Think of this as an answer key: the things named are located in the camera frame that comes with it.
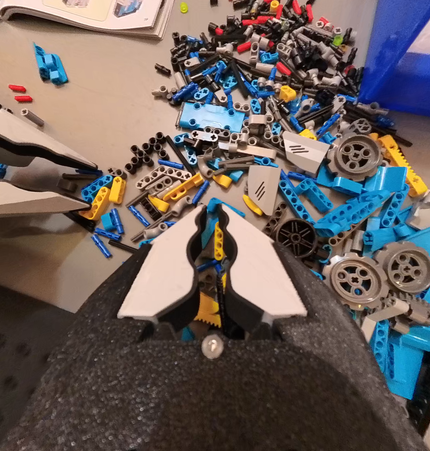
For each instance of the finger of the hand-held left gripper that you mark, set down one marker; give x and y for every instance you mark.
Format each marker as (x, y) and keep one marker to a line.
(25, 202)
(21, 137)

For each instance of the blue plastic bin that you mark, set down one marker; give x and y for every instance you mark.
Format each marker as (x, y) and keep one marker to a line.
(384, 53)

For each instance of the pile of toy building pieces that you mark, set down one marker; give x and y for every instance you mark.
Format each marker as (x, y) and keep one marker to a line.
(257, 70)

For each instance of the small green round stud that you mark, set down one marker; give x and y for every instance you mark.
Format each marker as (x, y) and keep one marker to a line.
(183, 7)

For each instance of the red pin piece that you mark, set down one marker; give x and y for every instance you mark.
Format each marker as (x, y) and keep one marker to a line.
(23, 98)
(16, 87)

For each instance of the yellow holed beam piece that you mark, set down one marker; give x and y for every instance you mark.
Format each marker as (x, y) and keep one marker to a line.
(219, 239)

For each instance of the flat blue panel piece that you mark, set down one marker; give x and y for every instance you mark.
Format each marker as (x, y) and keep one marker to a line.
(211, 116)

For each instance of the black holed angle piece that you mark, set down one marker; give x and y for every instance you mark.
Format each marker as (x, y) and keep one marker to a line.
(144, 153)

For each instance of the grey striped panel piece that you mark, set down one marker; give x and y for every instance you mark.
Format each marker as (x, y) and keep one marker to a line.
(306, 151)
(264, 186)

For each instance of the open instruction booklet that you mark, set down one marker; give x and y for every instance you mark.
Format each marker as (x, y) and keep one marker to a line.
(95, 14)

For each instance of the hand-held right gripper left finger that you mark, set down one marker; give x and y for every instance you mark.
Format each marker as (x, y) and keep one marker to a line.
(158, 282)

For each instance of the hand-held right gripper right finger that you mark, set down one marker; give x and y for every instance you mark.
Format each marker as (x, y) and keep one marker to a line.
(264, 278)

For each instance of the small blue brick assembly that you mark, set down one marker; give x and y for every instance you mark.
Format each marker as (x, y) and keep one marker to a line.
(49, 65)

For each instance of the yellow toothed rack piece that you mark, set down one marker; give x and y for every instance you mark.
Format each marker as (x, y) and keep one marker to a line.
(401, 162)

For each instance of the grey axle pin piece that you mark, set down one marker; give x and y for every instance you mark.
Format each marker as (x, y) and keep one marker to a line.
(32, 117)

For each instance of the dark grey bushing piece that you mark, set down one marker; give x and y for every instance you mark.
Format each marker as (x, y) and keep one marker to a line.
(70, 185)

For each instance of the black perforated panel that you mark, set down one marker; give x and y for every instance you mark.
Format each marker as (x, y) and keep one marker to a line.
(10, 352)

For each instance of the grey toy wheel hub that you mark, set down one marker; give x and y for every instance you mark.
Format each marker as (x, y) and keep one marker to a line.
(407, 267)
(355, 156)
(355, 282)

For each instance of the black spoked toy wheel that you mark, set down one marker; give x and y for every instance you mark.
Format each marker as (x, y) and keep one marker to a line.
(296, 238)

